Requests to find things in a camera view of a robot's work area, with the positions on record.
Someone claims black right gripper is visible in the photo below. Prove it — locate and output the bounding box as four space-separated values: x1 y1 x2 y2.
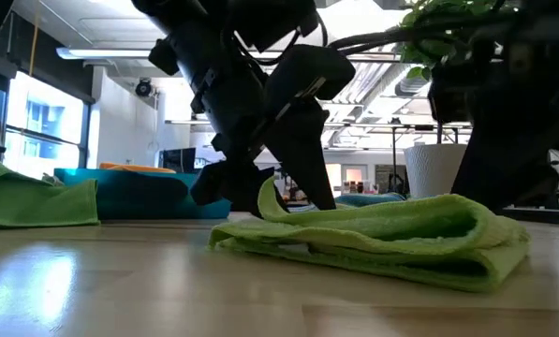
451 37 559 212

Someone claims long ceiling light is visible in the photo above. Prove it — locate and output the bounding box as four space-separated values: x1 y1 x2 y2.
56 46 156 61

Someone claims black background monitor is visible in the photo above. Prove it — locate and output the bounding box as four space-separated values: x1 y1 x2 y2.
158 147 198 175

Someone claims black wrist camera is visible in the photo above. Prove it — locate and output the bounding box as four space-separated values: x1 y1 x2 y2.
427 65 472 124
264 44 357 102

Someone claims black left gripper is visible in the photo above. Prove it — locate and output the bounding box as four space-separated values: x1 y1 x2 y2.
189 79 339 217

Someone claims round black wall device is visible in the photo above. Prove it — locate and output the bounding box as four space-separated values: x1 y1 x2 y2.
135 78 154 98

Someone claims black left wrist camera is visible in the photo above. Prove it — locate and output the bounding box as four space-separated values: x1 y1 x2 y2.
264 44 357 102

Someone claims lime green microfiber towel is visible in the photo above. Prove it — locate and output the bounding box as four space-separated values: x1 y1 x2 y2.
207 176 531 294

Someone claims darker green microfiber towel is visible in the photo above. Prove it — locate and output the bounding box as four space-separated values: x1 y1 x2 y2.
0 158 100 229

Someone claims green plant in white pot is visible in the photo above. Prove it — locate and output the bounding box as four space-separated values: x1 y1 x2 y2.
397 0 509 199

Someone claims blue microfiber towel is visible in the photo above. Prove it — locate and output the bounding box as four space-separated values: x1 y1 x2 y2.
333 192 406 208

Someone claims teal plastic bin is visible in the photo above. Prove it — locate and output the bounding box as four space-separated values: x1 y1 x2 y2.
53 167 233 221

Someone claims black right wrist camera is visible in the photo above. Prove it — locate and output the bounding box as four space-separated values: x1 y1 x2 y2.
427 65 472 124

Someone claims orange microfiber towel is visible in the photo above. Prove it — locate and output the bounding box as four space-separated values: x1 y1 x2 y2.
98 162 177 175

